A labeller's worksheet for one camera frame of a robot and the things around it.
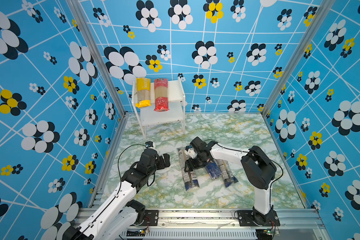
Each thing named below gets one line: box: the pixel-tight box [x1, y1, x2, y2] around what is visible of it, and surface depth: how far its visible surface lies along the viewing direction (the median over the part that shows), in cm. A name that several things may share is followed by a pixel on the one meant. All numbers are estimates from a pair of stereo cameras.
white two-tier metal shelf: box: [131, 77, 186, 140], surface depth 91 cm
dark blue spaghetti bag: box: [206, 161, 221, 180], surface depth 88 cm
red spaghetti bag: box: [154, 78, 170, 112], surface depth 83 cm
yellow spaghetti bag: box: [135, 77, 152, 108], surface depth 84 cm
